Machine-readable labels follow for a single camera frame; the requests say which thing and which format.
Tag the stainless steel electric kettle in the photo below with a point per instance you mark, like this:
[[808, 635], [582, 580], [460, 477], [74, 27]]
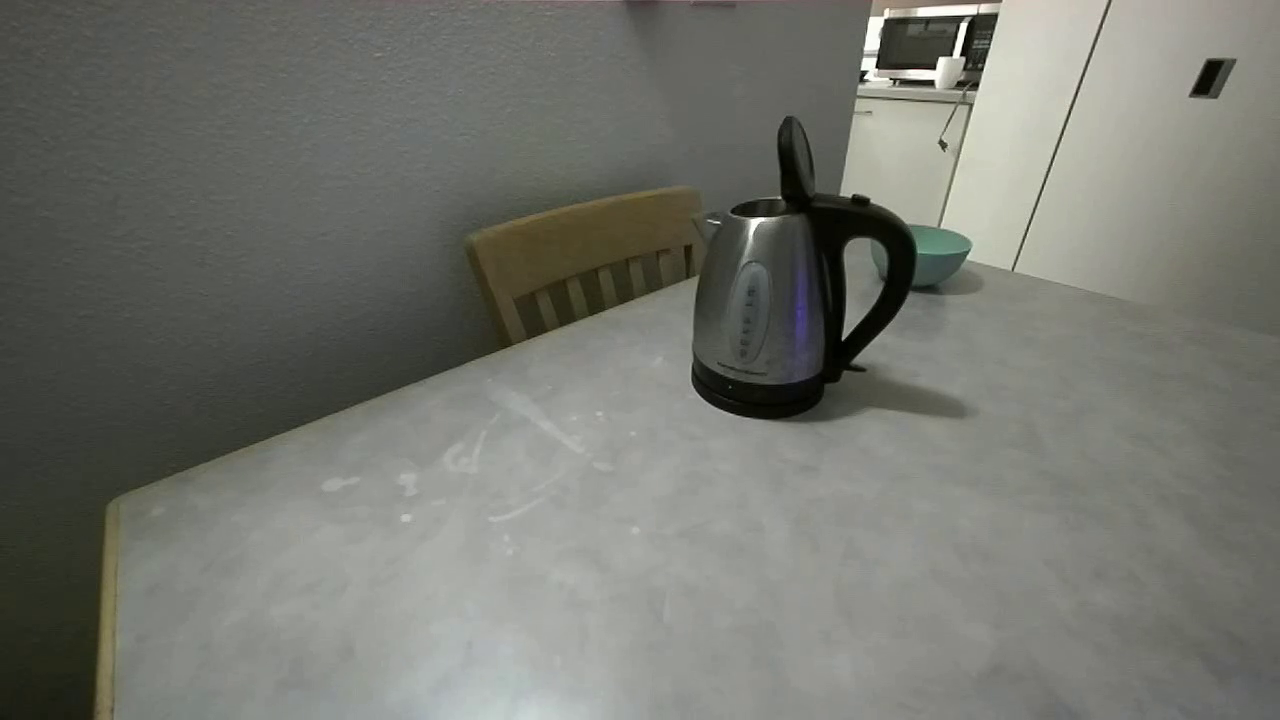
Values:
[[763, 301]]

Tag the black kettle lid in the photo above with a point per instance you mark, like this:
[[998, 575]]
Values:
[[796, 159]]

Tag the wooden chair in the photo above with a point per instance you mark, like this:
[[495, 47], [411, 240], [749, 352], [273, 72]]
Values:
[[572, 240]]

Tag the teal bowl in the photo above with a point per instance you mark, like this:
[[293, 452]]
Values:
[[942, 259]]

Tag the white counter cabinet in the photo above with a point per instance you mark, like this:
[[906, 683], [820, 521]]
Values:
[[902, 153]]

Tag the white cup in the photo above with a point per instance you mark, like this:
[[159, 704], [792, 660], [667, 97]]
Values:
[[949, 72]]

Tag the microwave oven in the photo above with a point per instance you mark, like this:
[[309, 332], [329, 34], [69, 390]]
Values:
[[923, 42]]

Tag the tall white cabinet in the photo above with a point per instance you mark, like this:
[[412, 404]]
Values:
[[1133, 163]]

